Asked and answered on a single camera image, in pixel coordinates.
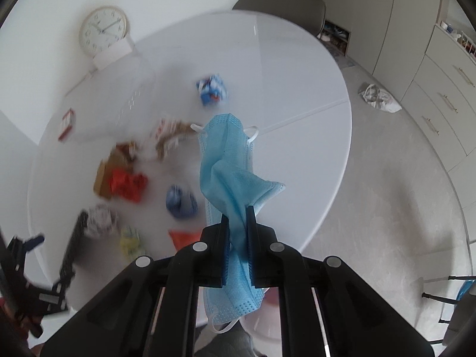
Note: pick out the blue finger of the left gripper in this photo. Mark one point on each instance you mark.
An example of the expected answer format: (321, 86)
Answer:
(34, 242)

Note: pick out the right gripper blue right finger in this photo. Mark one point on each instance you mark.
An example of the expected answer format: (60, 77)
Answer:
(251, 240)

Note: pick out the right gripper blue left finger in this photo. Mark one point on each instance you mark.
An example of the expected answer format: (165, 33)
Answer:
(224, 229)

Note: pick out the orange red paper piece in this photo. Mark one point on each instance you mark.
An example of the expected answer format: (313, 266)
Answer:
(182, 239)

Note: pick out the blue surgical face mask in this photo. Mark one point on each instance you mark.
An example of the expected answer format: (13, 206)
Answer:
(229, 185)

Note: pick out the brown cardboard piece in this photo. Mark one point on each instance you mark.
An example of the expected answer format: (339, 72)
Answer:
(122, 157)

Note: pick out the dark blue crumpled wrapper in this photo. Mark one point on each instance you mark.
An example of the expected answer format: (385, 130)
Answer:
(180, 203)

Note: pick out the yellow green crumpled wrapper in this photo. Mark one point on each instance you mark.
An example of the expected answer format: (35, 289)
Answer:
(130, 243)

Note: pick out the grey quilted trouser legs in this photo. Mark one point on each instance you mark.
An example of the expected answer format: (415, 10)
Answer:
(235, 342)

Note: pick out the red crumpled wrapper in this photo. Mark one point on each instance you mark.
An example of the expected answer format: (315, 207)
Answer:
(128, 186)

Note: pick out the brown white torn wrapper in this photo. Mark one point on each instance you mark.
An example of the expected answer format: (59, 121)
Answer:
(169, 132)

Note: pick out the red white small box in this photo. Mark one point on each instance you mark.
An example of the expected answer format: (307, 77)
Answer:
(66, 125)

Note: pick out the blue crumpled snack wrapper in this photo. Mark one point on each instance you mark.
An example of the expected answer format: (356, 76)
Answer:
(212, 90)

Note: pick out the clear plastic bottle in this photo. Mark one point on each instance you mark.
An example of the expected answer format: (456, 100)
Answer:
(114, 99)

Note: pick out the white plastic bag on floor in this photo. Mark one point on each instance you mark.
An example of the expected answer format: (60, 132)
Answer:
(380, 99)

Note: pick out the grey chair behind table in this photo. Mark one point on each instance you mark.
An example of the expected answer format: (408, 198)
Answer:
(308, 14)

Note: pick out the cream drawer cabinet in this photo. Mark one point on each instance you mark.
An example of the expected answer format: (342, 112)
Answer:
(441, 98)

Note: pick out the tall cream wardrobe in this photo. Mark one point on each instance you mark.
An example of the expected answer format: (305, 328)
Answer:
(387, 38)

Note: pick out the black metal chair frame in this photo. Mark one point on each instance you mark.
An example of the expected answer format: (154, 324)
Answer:
(447, 306)

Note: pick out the white round wall clock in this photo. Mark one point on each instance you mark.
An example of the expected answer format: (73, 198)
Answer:
(102, 28)

